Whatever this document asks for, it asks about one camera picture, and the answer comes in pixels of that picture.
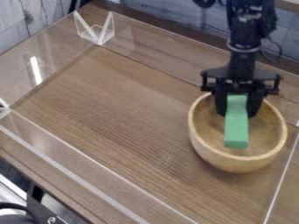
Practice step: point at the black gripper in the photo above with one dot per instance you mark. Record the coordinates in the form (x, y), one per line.
(220, 81)

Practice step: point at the green rectangular stick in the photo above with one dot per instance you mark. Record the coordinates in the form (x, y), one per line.
(236, 122)

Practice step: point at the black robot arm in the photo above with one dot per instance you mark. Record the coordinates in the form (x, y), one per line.
(251, 22)

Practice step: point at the wooden bowl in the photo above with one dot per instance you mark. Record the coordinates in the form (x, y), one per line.
(267, 136)

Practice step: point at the clear acrylic corner bracket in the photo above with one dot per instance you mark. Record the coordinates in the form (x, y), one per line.
(94, 33)

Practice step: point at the clear acrylic tray wall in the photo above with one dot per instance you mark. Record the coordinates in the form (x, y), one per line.
(93, 190)

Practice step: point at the black table frame leg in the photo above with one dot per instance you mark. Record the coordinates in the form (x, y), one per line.
(44, 214)

